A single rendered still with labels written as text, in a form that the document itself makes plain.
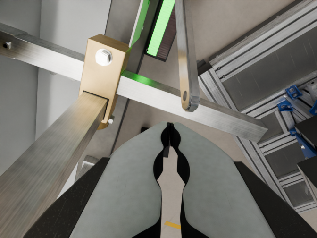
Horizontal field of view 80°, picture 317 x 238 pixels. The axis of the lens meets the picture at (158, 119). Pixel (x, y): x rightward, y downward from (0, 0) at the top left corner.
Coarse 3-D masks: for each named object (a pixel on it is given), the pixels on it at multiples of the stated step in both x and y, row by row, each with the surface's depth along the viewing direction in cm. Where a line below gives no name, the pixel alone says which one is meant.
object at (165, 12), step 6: (168, 0) 32; (174, 0) 32; (162, 6) 33; (168, 6) 33; (162, 12) 33; (168, 12) 33; (162, 18) 34; (168, 18) 34; (156, 24) 34; (162, 24) 34; (156, 30) 35; (162, 30) 35; (156, 36) 35; (150, 42) 36; (156, 42) 36; (150, 48) 36; (156, 48) 36
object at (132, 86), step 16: (0, 32) 24; (16, 32) 26; (0, 48) 26; (16, 48) 25; (32, 48) 25; (48, 48) 26; (64, 48) 28; (32, 64) 26; (48, 64) 26; (64, 64) 26; (80, 64) 26; (80, 80) 27; (128, 80) 27; (144, 80) 28; (128, 96) 28; (144, 96) 28; (160, 96) 28; (176, 96) 28; (176, 112) 29; (192, 112) 29; (208, 112) 29; (224, 112) 29; (240, 112) 32; (224, 128) 30; (240, 128) 30; (256, 128) 30
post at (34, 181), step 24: (96, 96) 27; (72, 120) 21; (96, 120) 24; (48, 144) 17; (72, 144) 18; (24, 168) 15; (48, 168) 15; (72, 168) 19; (0, 192) 13; (24, 192) 13; (48, 192) 14; (0, 216) 12; (24, 216) 12
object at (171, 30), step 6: (174, 12) 33; (174, 18) 34; (168, 24) 34; (174, 24) 34; (168, 30) 35; (174, 30) 35; (168, 36) 35; (162, 42) 36; (168, 42) 36; (162, 48) 36; (168, 48) 36; (162, 54) 37
